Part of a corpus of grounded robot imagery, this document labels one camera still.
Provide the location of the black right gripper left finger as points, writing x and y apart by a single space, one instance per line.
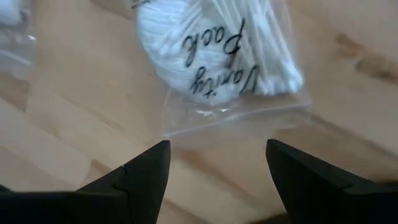
146 180

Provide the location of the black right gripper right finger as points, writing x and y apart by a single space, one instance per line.
298 180

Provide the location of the clear vanity pack bag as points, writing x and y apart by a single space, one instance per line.
199 62
12 18

